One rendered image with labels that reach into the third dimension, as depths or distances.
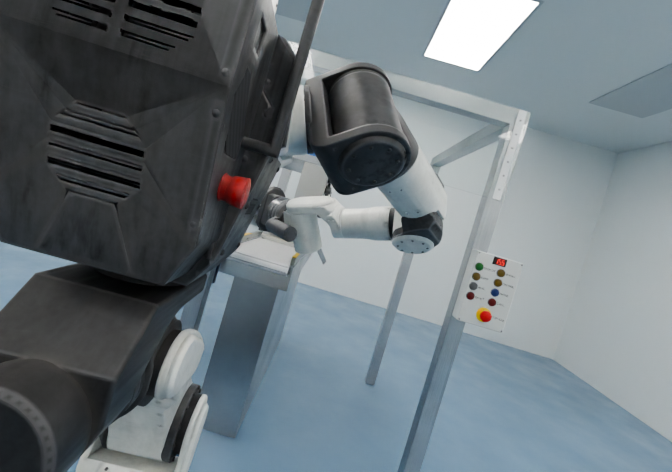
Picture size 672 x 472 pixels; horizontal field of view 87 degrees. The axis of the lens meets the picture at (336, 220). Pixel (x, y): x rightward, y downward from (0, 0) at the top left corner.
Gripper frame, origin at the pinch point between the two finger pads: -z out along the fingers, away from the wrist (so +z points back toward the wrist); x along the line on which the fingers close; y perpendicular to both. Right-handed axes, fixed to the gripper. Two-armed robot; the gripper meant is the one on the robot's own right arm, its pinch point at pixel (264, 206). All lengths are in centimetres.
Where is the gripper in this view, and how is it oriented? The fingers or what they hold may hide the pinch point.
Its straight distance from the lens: 102.0
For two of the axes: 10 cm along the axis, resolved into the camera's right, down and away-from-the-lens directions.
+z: 5.6, 2.0, -8.1
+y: 7.8, 2.0, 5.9
